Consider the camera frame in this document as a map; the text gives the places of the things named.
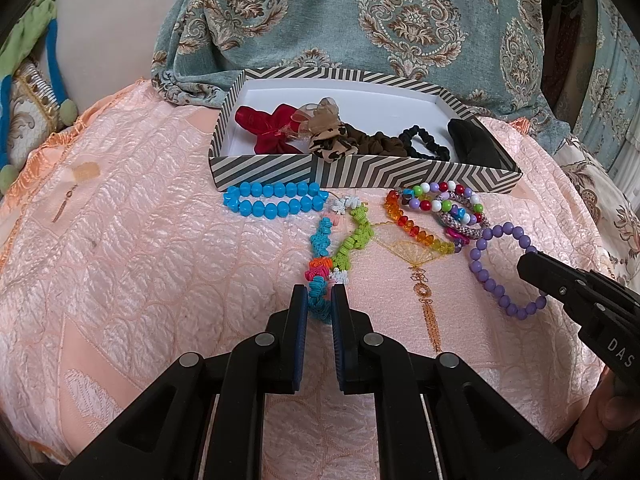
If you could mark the black hair clip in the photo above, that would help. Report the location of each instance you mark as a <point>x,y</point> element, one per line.
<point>475,145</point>

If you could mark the red bow hair clip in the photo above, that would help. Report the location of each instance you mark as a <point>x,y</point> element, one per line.
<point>260,125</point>

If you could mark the green and blue plush toy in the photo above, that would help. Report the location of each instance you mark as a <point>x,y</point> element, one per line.
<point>30,30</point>

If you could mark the blue damask curtain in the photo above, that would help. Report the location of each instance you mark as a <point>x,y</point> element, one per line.
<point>615,85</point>

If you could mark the black scrunchie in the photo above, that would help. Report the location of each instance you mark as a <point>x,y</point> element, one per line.
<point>406,135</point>

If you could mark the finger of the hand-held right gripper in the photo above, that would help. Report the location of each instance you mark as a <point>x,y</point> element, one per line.
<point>542,270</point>

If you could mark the leopard print scrunchie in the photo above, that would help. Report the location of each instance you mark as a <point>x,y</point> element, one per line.
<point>327,142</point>

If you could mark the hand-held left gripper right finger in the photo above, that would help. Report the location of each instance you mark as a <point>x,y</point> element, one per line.
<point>336,345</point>

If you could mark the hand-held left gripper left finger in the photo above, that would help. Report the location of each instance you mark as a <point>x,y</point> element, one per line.
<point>301,340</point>

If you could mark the dark wooden bed frame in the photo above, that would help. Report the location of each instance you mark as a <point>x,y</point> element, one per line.
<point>565,35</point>

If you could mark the blue damask blanket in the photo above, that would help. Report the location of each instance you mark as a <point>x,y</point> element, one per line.
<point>325,20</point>

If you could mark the person's right hand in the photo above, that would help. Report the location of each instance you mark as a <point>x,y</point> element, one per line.
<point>597,420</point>

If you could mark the beige upholstered headboard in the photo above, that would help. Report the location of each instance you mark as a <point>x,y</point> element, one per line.
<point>110,35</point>

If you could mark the black white striped box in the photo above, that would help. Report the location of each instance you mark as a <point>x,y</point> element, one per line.
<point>370,172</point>

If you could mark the brown scrunchie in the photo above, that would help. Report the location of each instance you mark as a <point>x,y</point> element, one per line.
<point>380,142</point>

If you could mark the gold striped patterned cushion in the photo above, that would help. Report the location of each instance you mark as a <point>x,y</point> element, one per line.
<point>35,105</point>

